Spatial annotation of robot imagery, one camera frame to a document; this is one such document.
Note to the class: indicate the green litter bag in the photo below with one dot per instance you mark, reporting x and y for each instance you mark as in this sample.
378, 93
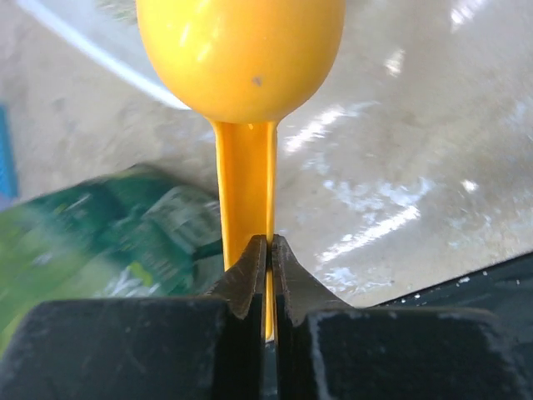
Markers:
136, 233

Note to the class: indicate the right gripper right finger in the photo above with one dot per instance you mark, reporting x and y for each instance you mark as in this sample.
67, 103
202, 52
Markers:
327, 349

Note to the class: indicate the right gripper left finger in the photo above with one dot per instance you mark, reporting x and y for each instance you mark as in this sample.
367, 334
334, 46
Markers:
203, 347

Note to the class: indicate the blue studded plate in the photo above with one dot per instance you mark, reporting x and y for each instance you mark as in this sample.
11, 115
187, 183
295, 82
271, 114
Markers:
9, 185

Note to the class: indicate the white litter box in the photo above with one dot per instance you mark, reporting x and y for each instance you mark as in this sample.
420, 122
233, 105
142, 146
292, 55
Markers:
107, 32

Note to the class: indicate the yellow plastic scoop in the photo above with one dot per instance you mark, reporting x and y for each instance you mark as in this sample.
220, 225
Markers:
244, 66

